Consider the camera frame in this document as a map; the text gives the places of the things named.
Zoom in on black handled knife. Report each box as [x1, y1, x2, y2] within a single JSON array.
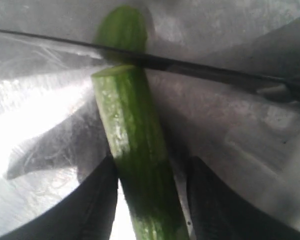
[[0, 29, 300, 103]]

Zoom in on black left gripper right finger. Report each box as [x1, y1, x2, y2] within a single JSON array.
[[186, 156, 300, 240]]

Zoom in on round steel plate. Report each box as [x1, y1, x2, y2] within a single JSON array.
[[0, 0, 300, 237]]

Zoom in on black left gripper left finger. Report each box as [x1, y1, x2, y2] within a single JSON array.
[[0, 156, 118, 240]]

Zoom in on green cucumber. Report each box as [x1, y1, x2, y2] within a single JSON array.
[[91, 65, 189, 240]]

